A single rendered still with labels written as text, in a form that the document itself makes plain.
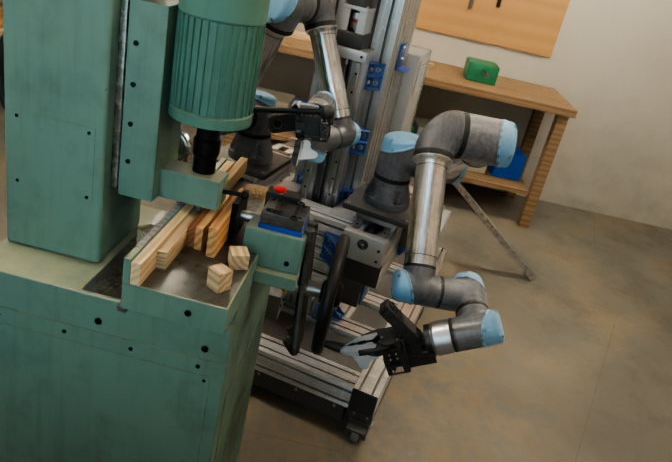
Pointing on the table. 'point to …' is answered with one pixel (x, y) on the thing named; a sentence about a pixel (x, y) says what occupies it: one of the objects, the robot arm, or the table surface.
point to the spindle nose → (205, 151)
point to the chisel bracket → (192, 185)
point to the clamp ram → (239, 216)
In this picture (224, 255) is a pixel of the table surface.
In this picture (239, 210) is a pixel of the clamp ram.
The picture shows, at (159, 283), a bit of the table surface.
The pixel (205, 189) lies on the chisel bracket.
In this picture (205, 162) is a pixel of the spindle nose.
